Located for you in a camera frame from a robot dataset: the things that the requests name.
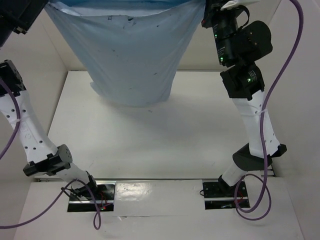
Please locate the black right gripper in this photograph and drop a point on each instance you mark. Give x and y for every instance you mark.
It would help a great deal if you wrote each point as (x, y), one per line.
(210, 14)

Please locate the light blue pillowcase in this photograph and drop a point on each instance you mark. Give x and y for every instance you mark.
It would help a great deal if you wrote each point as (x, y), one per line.
(130, 48)

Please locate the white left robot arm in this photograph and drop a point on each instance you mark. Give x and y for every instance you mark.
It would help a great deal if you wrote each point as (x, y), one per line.
(43, 156)

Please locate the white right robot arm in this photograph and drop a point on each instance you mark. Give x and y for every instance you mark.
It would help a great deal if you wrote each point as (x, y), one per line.
(238, 49)

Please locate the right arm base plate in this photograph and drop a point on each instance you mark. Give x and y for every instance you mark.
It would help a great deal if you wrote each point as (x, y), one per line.
(219, 196)

